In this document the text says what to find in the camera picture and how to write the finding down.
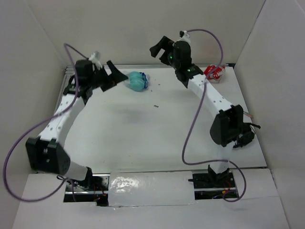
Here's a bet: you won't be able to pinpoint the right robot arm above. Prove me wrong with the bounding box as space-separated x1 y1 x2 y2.
149 36 243 187

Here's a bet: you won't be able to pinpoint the white taped front panel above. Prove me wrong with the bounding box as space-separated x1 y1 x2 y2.
108 171 195 207

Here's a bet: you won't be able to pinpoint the aluminium frame rail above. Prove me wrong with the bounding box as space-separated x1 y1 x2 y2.
60 60 237 116

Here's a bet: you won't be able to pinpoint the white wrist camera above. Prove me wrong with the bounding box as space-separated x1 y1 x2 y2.
89 51 102 70
177 31 191 44

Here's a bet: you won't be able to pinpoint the teal white cat-ear headphones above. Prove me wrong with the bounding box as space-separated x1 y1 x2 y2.
123 71 150 92

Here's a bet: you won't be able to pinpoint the red crumpled wrapper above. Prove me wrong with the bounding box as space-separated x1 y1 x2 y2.
203 64 225 83

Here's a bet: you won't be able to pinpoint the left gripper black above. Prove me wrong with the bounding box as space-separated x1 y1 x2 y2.
88 61 128 93

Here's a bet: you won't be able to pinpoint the purple cable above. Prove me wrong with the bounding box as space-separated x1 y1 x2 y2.
2 42 89 202
182 29 246 202

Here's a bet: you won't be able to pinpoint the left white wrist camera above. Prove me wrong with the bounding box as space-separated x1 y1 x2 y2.
89 51 102 70

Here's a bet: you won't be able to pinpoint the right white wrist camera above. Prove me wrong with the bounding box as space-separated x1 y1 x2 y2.
177 31 191 44

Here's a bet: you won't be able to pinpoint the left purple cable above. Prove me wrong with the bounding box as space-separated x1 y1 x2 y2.
2 42 89 202

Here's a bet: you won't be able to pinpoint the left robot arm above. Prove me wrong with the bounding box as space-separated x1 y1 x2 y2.
26 59 128 190

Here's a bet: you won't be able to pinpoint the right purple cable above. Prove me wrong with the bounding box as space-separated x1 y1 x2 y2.
182 29 246 202

